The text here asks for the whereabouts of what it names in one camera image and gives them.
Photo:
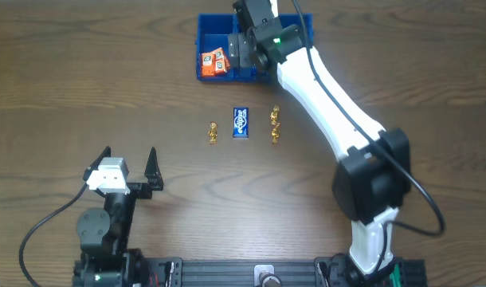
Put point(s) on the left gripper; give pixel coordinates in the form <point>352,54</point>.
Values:
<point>140,190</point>

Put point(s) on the gold candy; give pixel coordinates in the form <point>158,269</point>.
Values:
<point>213,132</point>
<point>275,134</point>
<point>274,115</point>

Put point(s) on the orange candy box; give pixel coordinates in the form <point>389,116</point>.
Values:
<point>222,66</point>
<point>219,52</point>
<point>207,64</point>

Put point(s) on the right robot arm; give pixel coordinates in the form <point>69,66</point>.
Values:
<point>326,107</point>

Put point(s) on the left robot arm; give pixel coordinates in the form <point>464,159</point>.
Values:
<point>114,223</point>

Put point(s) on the blue candy pack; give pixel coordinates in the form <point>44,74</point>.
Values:
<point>240,122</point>

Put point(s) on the blue tray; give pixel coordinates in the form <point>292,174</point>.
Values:
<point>215,40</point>

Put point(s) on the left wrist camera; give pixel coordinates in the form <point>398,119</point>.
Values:
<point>109,175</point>

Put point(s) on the mounting rail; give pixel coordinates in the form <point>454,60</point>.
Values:
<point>227,273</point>

